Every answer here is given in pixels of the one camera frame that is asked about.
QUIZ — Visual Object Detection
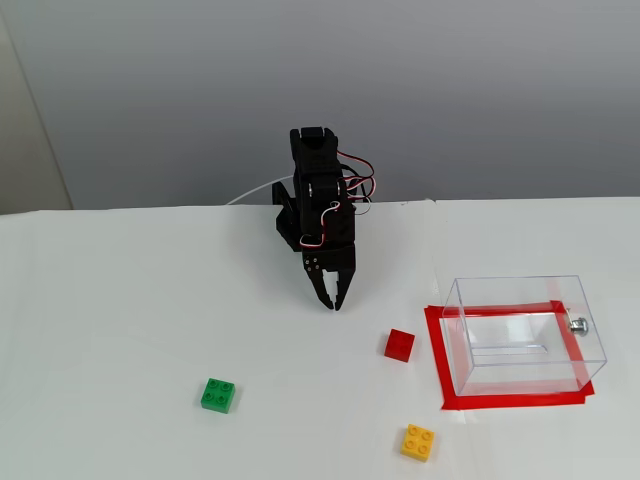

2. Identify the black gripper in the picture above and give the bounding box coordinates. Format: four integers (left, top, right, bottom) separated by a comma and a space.
301, 243, 357, 312

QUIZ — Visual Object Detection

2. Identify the red lego brick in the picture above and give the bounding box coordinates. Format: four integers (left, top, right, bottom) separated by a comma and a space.
383, 328, 416, 362

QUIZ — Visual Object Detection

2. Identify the green lego brick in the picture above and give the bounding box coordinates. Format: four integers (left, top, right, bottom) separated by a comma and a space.
200, 377, 237, 415

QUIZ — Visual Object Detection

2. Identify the yellow lego brick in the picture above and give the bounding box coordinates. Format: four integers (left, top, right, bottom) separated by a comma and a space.
399, 423, 436, 463

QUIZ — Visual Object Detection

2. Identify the transparent plastic box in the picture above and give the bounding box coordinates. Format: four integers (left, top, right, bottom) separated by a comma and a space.
442, 274, 609, 397

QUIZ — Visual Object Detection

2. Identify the black table clamp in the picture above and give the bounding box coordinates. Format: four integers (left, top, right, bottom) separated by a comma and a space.
271, 180, 302, 252

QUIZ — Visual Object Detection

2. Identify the silver cam lock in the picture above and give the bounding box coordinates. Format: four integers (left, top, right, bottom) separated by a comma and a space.
565, 308, 590, 337

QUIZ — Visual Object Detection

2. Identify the red white black servo wire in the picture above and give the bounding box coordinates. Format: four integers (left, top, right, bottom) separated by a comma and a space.
299, 200, 342, 249
337, 149, 378, 217

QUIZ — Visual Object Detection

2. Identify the red tape frame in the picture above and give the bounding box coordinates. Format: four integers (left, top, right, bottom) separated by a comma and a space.
423, 299, 596, 412

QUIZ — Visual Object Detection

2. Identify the white cable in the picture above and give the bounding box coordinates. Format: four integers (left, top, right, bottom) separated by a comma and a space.
224, 175, 294, 206

